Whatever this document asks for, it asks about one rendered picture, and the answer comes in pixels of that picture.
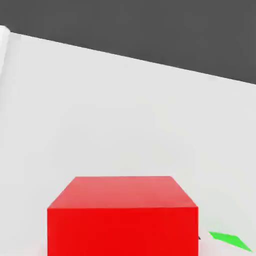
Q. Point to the small red cube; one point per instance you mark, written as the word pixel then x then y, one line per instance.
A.
pixel 122 230

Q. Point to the small green cube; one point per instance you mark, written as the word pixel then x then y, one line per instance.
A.
pixel 230 240

